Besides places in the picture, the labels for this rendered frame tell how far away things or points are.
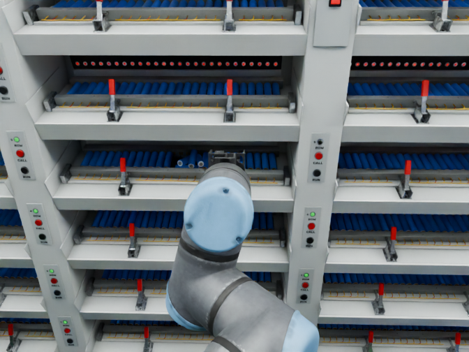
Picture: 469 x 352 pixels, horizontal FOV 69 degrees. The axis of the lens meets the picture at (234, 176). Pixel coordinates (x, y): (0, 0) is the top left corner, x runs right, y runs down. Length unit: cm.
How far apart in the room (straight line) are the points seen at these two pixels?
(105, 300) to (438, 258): 96
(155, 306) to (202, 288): 64
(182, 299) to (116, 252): 54
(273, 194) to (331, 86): 29
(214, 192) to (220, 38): 40
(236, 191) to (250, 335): 17
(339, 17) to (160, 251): 72
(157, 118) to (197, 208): 42
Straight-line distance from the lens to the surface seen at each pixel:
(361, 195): 91
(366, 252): 103
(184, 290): 50
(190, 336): 124
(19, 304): 127
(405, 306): 119
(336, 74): 78
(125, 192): 89
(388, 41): 81
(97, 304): 117
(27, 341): 142
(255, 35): 75
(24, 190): 99
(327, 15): 76
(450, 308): 125
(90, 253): 105
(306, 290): 102
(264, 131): 79
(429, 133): 89
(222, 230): 44
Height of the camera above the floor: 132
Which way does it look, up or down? 24 degrees down
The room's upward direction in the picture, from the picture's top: straight up
